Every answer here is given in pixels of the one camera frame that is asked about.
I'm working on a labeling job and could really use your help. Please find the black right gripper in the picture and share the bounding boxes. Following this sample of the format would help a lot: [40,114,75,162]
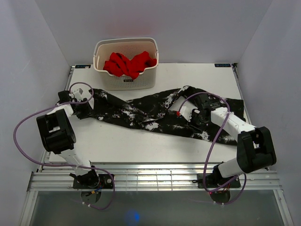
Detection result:
[184,111,208,134]

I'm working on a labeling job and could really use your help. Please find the black white patterned trousers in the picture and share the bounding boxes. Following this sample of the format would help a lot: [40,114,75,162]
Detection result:
[89,85,245,147]

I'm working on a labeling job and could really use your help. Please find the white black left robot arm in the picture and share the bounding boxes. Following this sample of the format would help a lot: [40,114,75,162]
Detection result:
[36,89,100,188]

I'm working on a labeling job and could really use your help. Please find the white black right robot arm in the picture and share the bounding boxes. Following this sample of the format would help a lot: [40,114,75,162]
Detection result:
[190,92,277,187]

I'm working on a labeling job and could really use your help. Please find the red crumpled garment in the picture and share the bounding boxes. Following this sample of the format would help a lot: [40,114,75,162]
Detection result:
[103,51,157,80]

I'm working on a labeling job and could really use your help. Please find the cream perforated plastic basket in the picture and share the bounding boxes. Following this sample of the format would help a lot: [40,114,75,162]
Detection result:
[93,37,159,90]

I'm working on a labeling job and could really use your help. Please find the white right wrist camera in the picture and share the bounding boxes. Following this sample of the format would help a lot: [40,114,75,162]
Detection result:
[177,106,192,122]

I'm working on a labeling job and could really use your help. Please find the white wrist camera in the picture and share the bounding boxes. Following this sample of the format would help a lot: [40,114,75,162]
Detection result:
[69,88,87,102]
[177,106,192,122]

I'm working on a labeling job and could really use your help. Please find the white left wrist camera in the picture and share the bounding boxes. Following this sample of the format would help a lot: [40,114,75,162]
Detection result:
[69,88,87,102]

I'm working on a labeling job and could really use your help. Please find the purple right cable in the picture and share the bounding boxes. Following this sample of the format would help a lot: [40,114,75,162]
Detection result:
[178,92,247,205]

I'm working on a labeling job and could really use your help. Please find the purple cable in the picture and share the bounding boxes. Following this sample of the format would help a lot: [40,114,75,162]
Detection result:
[178,92,247,205]
[13,82,116,210]

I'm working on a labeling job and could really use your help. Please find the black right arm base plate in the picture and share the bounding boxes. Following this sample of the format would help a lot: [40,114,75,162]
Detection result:
[192,173,241,188]

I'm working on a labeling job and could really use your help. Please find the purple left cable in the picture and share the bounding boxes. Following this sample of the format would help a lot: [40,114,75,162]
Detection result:
[13,82,116,210]

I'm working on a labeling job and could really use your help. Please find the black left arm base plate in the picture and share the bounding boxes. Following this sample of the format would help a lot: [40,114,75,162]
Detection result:
[72,174,113,190]

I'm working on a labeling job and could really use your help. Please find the aluminium rail frame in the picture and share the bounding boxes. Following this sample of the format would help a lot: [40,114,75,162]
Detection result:
[28,164,282,191]

